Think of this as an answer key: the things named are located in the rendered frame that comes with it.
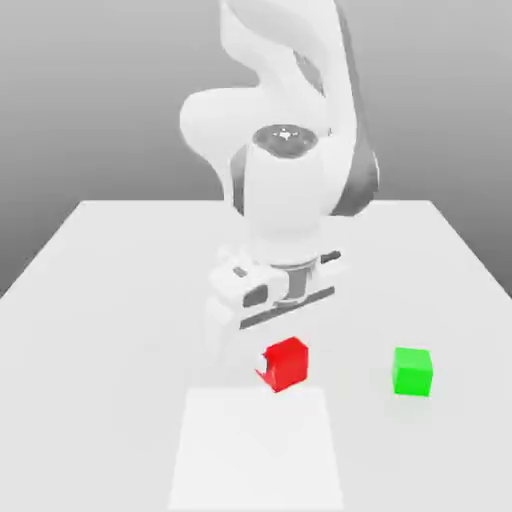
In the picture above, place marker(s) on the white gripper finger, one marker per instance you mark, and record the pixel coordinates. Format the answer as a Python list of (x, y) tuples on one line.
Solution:
[(261, 363)]

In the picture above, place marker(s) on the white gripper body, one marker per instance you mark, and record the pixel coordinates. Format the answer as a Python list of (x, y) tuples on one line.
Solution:
[(288, 310)]

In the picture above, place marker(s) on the small red cube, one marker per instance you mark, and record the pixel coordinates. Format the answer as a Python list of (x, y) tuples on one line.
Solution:
[(290, 366)]

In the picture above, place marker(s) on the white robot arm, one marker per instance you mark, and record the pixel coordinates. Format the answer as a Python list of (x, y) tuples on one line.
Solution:
[(280, 192)]

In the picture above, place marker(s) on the small green cube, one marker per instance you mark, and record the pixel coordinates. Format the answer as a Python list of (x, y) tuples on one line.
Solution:
[(412, 372)]

